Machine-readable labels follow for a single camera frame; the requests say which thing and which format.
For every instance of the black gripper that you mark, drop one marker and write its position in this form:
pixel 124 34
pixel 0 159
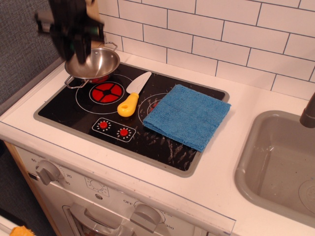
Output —
pixel 65 14

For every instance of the green toy broccoli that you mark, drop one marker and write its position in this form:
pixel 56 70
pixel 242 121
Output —
pixel 93 30

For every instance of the small steel pan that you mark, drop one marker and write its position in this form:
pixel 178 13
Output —
pixel 99 65

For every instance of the light wooden side panel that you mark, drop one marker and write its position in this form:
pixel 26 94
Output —
pixel 93 12

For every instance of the black toy stovetop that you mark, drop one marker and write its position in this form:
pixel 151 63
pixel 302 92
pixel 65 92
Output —
pixel 79 111

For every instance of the left red stove knob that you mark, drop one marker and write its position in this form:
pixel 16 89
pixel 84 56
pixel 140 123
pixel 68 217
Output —
pixel 103 125

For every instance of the red stove knob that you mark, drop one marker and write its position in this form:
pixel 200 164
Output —
pixel 103 125
pixel 124 132

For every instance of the right red stove knob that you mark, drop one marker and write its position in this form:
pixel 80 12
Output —
pixel 124 132

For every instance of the blue folded cloth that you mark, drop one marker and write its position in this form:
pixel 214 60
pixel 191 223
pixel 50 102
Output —
pixel 187 116

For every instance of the left grey oven knob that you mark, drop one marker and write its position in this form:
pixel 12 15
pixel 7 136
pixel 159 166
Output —
pixel 47 172

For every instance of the grey oven knob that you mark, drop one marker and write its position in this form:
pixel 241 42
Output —
pixel 146 217
pixel 47 172

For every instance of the right grey oven knob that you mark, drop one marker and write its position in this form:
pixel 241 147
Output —
pixel 146 217

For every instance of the orange plush object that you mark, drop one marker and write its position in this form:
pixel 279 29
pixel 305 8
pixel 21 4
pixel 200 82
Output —
pixel 21 231

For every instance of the grey sink basin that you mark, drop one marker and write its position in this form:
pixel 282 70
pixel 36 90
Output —
pixel 276 170

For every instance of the grey faucet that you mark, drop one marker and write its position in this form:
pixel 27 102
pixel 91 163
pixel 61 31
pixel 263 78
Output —
pixel 307 118

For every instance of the yellow handled toy knife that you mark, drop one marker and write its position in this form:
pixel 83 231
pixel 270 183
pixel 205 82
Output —
pixel 128 107

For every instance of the grey oven door handle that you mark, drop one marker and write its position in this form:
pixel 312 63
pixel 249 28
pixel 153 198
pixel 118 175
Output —
pixel 84 224

